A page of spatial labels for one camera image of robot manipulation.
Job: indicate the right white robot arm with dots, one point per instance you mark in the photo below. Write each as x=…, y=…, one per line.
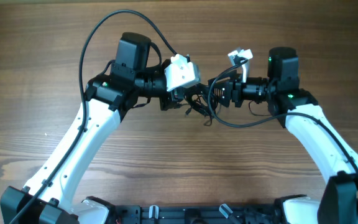
x=298, y=111

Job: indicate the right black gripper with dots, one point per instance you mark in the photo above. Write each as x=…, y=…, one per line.
x=227, y=93

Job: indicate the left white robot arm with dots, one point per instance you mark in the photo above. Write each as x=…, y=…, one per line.
x=47, y=197

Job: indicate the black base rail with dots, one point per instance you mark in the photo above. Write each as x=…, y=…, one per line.
x=247, y=214

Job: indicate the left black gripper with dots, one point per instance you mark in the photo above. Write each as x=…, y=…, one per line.
x=171, y=96

